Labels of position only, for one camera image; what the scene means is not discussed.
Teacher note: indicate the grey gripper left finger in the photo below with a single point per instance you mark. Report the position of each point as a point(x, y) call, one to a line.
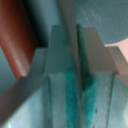
point(59, 68)

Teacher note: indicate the grey toy pot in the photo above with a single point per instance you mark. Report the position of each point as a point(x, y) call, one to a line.
point(26, 103)

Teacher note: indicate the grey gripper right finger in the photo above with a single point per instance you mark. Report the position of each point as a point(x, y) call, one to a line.
point(95, 61)

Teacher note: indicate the brown toy sausage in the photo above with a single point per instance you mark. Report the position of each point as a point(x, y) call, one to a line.
point(17, 38)

